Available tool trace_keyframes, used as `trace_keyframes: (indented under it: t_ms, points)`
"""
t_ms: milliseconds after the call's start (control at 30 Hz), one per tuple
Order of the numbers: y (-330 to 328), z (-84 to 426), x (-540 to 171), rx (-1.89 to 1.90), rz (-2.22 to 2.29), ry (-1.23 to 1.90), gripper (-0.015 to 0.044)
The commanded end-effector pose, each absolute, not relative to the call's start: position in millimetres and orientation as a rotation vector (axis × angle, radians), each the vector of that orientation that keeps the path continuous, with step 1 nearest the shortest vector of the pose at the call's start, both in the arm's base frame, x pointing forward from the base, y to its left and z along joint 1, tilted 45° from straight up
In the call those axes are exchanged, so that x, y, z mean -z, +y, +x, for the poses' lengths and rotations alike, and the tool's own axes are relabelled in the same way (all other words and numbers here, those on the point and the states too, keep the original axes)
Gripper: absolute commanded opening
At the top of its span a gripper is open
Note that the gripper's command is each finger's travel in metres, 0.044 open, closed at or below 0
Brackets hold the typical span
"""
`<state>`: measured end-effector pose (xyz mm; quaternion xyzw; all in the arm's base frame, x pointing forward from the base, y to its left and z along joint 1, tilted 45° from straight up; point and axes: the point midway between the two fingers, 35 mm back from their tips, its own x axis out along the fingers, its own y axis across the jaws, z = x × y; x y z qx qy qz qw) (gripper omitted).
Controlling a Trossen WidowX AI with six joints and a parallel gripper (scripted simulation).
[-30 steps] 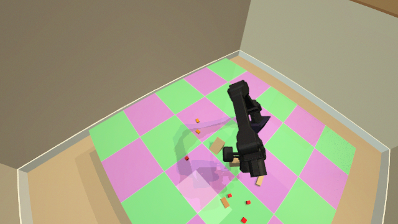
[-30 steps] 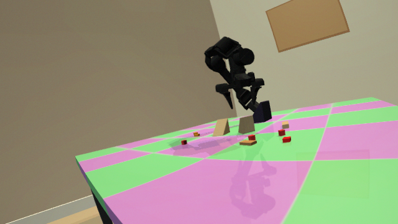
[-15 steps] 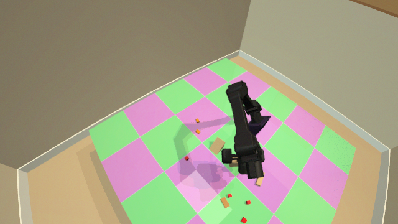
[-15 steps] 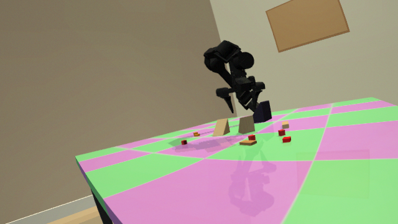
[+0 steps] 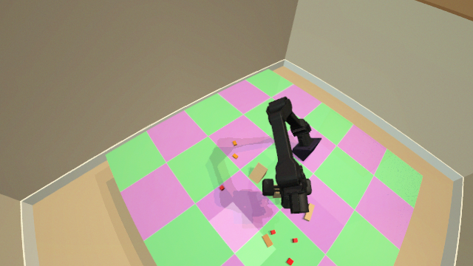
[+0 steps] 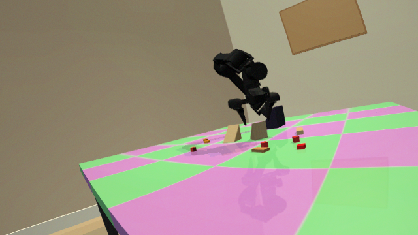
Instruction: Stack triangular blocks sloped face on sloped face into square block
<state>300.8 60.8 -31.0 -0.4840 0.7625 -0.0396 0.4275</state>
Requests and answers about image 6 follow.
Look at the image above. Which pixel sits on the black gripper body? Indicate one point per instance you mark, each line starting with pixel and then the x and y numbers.
pixel 237 103

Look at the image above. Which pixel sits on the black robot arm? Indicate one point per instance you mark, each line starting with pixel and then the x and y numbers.
pixel 238 61

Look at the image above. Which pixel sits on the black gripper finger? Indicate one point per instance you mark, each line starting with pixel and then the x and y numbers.
pixel 268 106
pixel 241 114

